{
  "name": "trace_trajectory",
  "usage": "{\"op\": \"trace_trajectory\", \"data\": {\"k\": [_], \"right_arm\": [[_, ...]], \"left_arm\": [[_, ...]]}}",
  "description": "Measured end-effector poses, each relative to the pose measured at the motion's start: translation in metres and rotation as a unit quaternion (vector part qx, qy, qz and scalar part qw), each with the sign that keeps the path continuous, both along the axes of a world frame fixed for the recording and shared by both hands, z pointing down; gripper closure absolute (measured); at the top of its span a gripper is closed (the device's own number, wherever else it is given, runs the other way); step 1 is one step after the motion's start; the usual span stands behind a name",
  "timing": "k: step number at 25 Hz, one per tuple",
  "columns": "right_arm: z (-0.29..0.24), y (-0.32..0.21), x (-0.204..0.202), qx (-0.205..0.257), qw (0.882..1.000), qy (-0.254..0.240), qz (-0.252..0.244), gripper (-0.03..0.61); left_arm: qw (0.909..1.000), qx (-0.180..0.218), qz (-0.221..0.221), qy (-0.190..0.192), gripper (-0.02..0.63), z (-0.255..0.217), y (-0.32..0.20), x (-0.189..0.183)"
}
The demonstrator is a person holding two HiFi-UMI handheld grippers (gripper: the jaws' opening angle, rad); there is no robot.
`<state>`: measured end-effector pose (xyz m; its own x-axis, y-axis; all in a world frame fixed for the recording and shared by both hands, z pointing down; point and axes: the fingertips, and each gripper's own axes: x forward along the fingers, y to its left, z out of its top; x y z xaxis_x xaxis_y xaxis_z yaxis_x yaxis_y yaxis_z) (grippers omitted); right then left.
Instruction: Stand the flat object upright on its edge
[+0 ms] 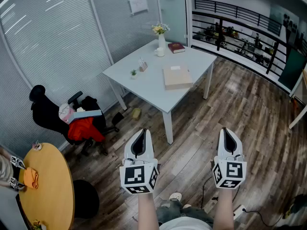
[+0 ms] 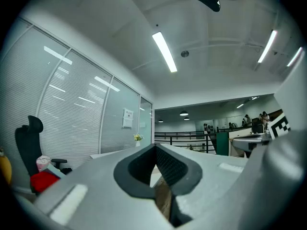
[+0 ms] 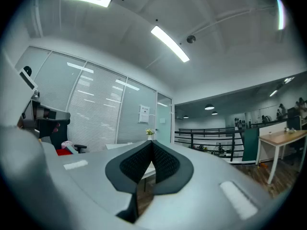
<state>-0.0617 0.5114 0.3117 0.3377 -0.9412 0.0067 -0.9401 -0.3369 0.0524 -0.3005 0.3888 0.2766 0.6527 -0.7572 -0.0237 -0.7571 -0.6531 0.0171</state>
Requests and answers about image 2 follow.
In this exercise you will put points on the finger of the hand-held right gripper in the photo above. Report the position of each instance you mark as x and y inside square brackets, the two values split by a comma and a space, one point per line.
[249, 140]

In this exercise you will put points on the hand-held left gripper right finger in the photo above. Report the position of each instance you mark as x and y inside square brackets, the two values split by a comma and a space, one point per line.
[206, 176]

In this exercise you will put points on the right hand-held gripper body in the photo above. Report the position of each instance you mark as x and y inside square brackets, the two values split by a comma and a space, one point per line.
[275, 188]

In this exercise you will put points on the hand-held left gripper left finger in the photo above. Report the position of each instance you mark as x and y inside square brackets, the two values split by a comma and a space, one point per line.
[100, 200]

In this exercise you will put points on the green cabinet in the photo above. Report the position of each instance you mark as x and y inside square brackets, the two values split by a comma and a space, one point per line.
[222, 144]

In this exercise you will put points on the black metal railing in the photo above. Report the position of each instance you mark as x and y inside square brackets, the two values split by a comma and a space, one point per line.
[182, 138]

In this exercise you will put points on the light blue box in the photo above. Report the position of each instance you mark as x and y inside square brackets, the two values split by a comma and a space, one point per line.
[54, 171]

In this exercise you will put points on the red cloth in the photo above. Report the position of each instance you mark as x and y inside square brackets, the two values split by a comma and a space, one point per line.
[43, 181]

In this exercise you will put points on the white vase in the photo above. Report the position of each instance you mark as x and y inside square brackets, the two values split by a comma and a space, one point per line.
[138, 144]

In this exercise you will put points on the pink paper bag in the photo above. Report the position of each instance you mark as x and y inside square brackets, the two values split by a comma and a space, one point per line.
[43, 162]

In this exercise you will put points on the yellow and blue flower bouquet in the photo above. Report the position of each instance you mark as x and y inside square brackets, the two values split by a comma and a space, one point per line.
[138, 137]

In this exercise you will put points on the black office chair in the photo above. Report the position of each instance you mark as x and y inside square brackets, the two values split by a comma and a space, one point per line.
[26, 147]

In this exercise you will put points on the long ceiling light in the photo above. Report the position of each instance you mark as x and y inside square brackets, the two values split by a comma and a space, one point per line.
[267, 46]
[295, 56]
[165, 51]

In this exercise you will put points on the yellow round table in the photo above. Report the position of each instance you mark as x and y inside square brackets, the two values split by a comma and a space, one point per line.
[5, 169]

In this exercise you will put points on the round ceiling fixture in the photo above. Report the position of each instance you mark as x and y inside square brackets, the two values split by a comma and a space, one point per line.
[185, 54]

